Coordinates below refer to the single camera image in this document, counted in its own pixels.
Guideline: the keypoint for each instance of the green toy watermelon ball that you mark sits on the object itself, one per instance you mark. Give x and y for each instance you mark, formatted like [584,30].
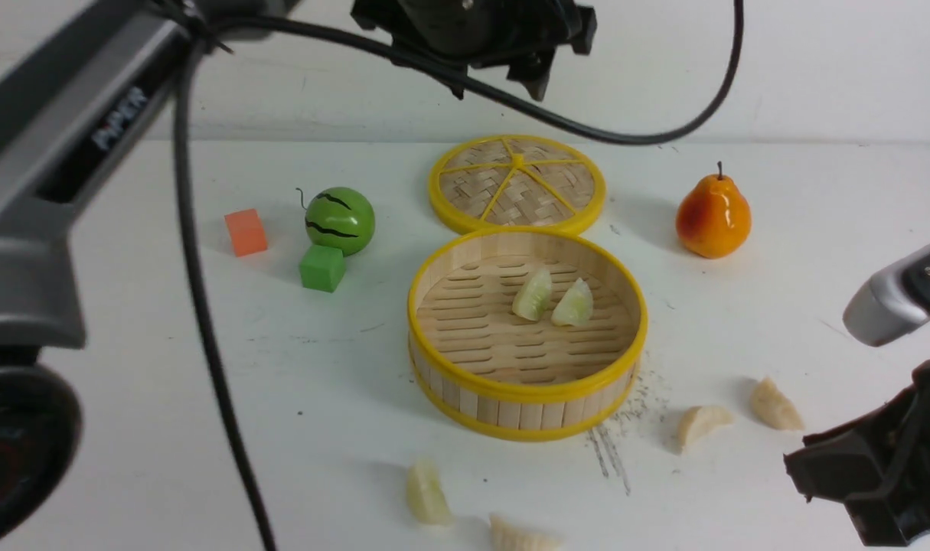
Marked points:
[339,217]

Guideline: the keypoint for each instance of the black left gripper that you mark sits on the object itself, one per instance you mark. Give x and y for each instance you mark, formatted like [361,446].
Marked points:
[520,35]

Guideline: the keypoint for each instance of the orange toy pear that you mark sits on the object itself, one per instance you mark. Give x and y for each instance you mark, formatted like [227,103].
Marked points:
[714,219]

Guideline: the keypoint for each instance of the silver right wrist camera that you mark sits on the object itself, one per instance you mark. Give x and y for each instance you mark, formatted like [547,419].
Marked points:
[893,303]

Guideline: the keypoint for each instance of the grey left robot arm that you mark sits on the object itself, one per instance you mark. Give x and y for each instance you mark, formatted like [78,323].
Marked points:
[69,114]

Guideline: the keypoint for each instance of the woven bamboo steamer lid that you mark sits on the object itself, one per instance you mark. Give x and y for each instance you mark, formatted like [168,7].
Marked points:
[516,181]

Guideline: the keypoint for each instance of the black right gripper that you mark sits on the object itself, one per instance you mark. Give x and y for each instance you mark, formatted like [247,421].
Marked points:
[877,466]

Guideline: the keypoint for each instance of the green dumpling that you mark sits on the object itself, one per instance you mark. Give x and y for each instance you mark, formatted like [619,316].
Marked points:
[576,307]
[425,497]
[533,298]

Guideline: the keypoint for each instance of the green cube block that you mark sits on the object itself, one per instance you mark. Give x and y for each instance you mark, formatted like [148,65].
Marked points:
[322,268]

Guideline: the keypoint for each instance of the white dumpling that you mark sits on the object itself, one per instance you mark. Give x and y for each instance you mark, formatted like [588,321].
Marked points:
[700,421]
[507,535]
[774,408]

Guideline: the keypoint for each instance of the orange cube block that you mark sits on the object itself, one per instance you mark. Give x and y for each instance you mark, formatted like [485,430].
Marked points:
[246,232]

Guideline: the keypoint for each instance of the bamboo steamer tray yellow rim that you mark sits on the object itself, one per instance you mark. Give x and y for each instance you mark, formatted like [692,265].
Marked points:
[514,379]

